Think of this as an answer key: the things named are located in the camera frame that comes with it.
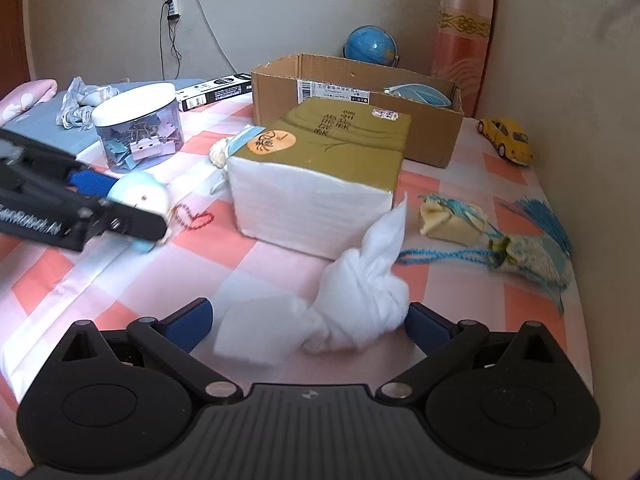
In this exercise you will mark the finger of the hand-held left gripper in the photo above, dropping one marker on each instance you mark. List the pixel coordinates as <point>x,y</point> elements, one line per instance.
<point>135,225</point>
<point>92,182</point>

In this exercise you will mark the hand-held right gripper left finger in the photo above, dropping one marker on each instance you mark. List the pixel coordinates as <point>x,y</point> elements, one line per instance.
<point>192,323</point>

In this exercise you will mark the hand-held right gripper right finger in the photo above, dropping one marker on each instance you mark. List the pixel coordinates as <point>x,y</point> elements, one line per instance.
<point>427,327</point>

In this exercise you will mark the round light blue plush toy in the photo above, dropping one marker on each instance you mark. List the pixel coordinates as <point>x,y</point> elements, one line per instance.
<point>137,192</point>

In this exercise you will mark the white knotted cloth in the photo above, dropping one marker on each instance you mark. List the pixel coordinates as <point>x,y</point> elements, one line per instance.
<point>360,290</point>

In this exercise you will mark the brown cardboard box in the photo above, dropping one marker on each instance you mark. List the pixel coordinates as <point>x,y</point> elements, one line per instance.
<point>430,135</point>

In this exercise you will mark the blue face mask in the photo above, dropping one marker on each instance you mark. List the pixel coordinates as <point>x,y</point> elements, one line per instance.
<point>420,94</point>

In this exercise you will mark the pink checkered tablecloth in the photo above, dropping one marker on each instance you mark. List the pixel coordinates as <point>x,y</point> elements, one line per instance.
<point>125,280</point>

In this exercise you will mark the blue blanket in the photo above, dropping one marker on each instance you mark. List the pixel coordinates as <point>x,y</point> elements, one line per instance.
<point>45,132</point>

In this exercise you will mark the clear jar of binder clips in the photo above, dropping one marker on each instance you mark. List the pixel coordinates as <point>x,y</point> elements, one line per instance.
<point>137,130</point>

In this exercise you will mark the pink floral pillow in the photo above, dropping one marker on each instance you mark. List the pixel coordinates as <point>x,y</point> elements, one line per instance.
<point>22,97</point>

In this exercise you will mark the blue-green sachet with blue tassel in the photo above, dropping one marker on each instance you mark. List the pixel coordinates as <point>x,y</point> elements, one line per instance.
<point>530,260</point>

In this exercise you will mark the light blue fabric pouch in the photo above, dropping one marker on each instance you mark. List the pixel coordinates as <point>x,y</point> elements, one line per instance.
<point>245,137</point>

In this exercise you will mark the long black cardboard box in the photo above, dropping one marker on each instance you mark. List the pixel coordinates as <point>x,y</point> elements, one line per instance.
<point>215,91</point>

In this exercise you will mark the brown wooden door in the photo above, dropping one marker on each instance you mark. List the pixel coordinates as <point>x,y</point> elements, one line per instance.
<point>12,30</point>

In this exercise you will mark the gold wrapped tissue pack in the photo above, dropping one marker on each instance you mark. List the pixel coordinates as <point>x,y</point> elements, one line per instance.
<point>320,170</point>

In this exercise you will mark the white power strip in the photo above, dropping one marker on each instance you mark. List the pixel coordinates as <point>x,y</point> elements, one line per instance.
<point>173,5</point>

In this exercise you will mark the yellow toy car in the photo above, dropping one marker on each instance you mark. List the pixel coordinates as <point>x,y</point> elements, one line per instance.
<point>507,137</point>

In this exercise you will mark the blue desk globe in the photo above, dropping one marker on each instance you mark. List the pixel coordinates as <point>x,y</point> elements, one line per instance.
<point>370,45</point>

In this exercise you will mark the pink patterned curtain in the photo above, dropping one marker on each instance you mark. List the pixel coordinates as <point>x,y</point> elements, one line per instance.
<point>462,35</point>

